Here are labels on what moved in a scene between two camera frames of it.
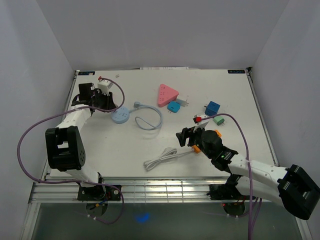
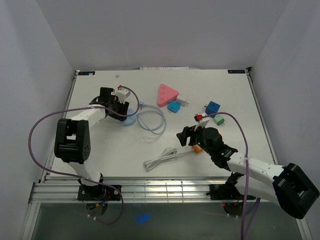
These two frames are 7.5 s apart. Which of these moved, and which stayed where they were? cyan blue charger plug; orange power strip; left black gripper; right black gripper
Moved: left black gripper
Stayed: orange power strip; cyan blue charger plug; right black gripper
